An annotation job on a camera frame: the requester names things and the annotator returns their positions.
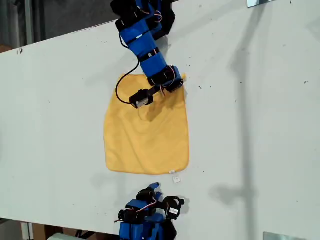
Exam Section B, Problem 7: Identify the black camera stalk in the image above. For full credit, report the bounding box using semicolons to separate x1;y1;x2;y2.
156;196;186;208
147;85;162;98

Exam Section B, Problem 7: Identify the grey metal post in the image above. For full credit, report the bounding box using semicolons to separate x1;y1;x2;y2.
24;0;35;47

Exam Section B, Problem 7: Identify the black camera box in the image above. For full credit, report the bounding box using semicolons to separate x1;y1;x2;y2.
164;202;182;221
129;89;154;110

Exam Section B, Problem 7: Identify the yellow square towel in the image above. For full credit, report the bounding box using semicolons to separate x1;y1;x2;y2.
103;72;191;175

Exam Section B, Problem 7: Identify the black camera cable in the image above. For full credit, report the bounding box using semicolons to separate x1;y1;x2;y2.
115;59;141;104

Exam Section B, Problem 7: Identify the white table leg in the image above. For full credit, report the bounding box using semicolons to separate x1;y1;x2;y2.
21;221;34;240

